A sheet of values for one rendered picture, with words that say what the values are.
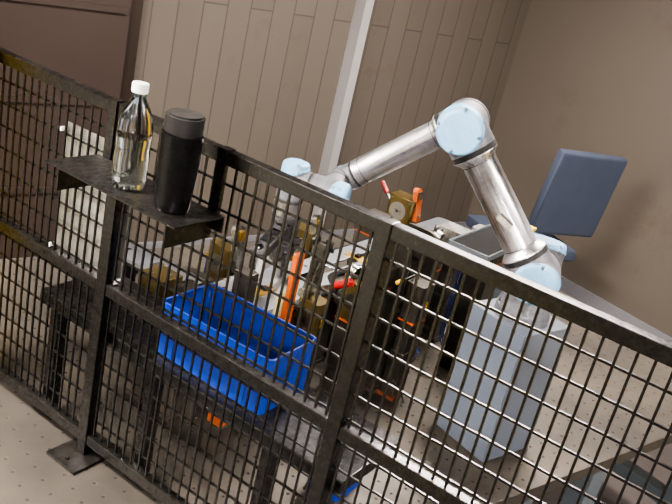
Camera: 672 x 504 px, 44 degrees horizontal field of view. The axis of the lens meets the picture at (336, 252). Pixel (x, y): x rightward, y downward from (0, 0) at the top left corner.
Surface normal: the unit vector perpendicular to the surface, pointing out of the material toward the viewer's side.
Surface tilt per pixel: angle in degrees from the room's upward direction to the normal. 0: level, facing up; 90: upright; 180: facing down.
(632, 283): 90
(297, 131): 90
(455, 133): 84
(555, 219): 98
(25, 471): 0
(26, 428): 0
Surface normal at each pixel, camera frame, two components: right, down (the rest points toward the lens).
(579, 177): 0.29, 0.54
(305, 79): 0.59, 0.42
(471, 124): -0.33, 0.18
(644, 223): -0.78, 0.07
